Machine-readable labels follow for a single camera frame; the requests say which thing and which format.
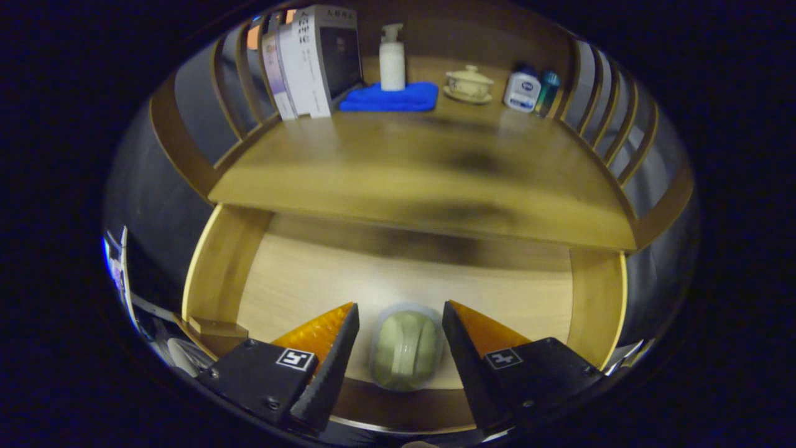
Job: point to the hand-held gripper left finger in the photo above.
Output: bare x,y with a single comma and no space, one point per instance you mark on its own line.
326,373

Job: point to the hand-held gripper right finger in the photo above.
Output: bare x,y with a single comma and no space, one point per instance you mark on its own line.
472,373

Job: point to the wooden drawer with black knob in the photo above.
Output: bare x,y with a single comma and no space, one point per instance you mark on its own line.
311,274

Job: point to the wooden countertop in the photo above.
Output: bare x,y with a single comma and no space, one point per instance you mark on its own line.
404,168

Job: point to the white and blue equipment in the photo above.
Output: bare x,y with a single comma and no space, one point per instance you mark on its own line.
115,261

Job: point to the black backdrop cloth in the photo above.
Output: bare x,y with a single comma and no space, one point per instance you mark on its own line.
143,205

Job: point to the blue folded cloth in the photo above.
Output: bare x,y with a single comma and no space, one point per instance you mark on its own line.
385,98

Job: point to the white lotion bottle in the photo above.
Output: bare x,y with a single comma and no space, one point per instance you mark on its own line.
521,90

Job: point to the beige lidded teacup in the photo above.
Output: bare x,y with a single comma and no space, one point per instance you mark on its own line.
468,85

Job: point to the teal bottle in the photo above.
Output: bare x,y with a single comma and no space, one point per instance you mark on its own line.
547,93

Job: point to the thin pale purple book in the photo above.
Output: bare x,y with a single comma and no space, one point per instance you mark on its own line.
277,74

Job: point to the thick white book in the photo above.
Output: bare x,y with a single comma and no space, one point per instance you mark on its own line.
311,68

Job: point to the white pump bottle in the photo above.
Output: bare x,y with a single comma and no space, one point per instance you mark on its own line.
392,65

